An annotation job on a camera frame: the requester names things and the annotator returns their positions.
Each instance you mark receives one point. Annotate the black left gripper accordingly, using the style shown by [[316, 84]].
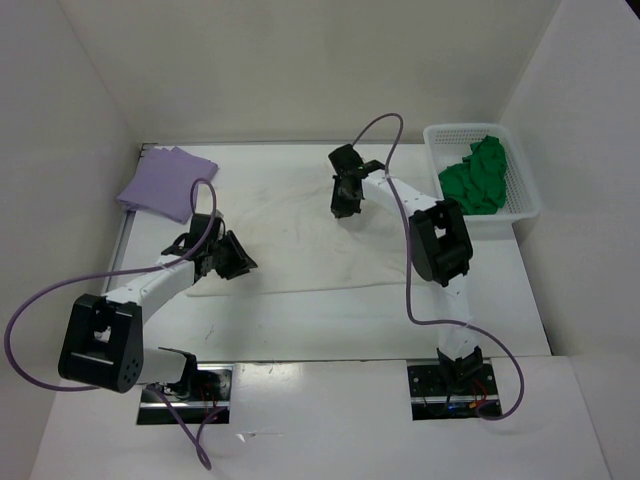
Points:
[[239, 256]]

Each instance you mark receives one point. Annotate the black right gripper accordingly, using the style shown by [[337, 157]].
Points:
[[341, 208]]

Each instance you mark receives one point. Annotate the cream white t-shirt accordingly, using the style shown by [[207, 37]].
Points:
[[287, 228]]

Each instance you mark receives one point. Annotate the purple t-shirt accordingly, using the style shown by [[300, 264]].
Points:
[[162, 183]]

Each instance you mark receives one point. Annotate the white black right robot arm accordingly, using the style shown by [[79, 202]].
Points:
[[439, 250]]

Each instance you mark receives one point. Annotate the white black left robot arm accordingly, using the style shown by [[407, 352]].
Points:
[[104, 347]]

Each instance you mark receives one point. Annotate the green garment in basket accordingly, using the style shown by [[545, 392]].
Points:
[[478, 182]]

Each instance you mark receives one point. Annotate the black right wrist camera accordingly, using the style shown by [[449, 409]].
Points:
[[347, 162]]

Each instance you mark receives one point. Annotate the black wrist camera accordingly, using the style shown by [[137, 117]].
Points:
[[347, 162], [203, 233]]

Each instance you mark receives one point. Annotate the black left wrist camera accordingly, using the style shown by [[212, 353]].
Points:
[[203, 233]]

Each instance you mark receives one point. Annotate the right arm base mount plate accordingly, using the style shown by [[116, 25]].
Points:
[[432, 399]]

